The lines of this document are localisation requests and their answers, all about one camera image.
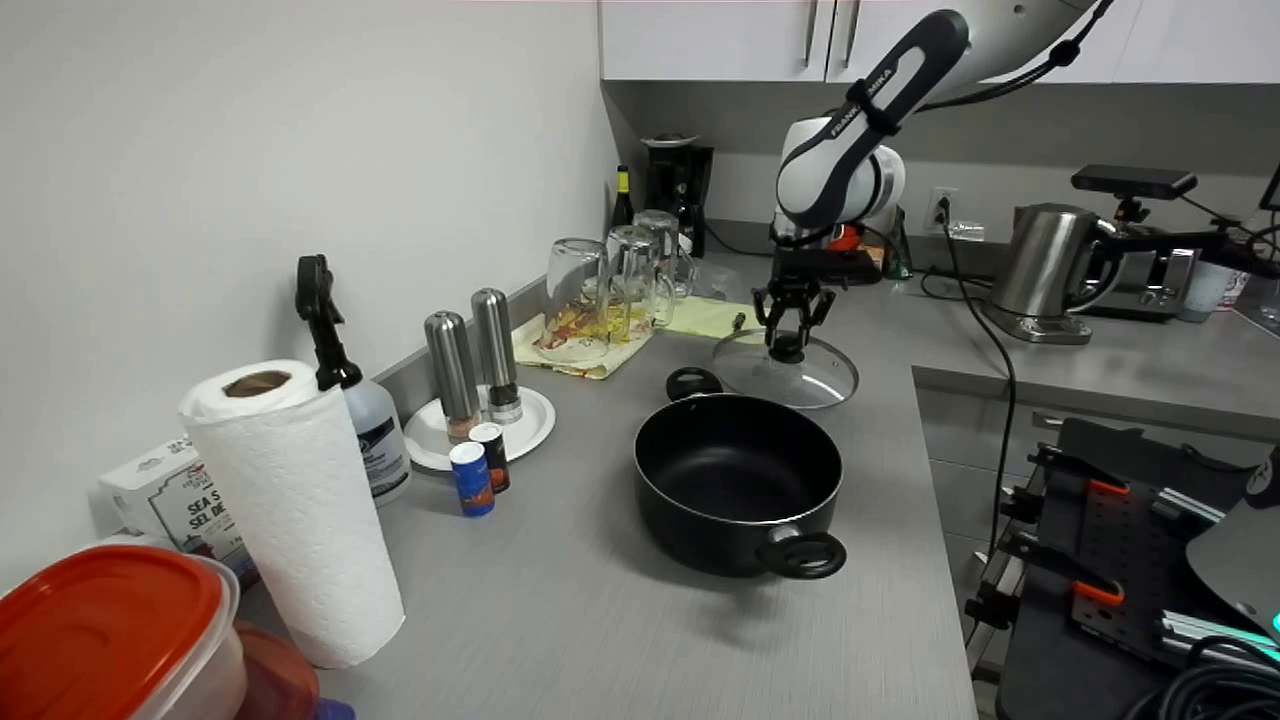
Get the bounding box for blue cap spice bottle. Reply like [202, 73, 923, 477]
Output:
[446, 440, 498, 521]

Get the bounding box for grey round disc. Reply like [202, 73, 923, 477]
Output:
[1180, 495, 1280, 636]

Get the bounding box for stainless steel kettle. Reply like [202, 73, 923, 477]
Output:
[986, 199, 1129, 349]

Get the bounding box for black cooking pot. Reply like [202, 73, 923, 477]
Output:
[628, 364, 853, 583]

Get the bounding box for black coffee maker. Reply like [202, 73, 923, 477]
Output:
[635, 132, 719, 259]

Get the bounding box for dark glass bottle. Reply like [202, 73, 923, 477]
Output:
[607, 161, 640, 242]

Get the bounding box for green bottle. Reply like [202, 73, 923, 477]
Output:
[886, 206, 919, 286]

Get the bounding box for tall steel grinder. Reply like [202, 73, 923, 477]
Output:
[469, 286, 526, 427]

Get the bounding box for white cardboard box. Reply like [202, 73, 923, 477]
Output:
[89, 438, 262, 591]

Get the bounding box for small red plastic container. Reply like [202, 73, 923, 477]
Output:
[232, 624, 322, 720]

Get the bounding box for white paper towel roll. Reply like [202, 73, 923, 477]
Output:
[176, 356, 409, 671]

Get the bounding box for short steel grinder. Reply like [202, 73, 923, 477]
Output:
[421, 309, 482, 444]

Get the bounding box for plain yellow cloth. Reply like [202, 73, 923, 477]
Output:
[658, 291, 771, 351]

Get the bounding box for black rack with orange clamps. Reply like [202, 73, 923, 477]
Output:
[960, 413, 1280, 720]

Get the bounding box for plastic container with red lid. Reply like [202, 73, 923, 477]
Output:
[0, 535, 253, 720]

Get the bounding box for coiled dark cables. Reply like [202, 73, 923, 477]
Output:
[1117, 636, 1280, 720]

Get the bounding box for white round plate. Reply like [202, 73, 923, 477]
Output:
[399, 384, 561, 477]

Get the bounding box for black power cable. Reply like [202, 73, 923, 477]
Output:
[932, 195, 1024, 566]

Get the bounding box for patterned yellow dish towel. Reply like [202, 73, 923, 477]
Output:
[507, 291, 658, 389]

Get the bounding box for spray bottle with black trigger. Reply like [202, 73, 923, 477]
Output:
[293, 252, 416, 506]

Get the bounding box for clear drinking glass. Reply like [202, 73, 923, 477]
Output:
[633, 206, 701, 291]
[545, 234, 615, 320]
[604, 223, 668, 309]

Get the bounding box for glass lid with black knob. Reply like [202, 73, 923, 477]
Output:
[710, 333, 860, 416]

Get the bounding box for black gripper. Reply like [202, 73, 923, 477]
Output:
[746, 242, 839, 364]

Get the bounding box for white wall cabinet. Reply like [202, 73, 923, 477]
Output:
[595, 0, 1280, 89]

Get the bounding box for black camera on stand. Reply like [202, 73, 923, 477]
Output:
[1067, 161, 1201, 229]

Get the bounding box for white mug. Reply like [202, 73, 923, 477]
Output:
[1174, 258, 1250, 325]

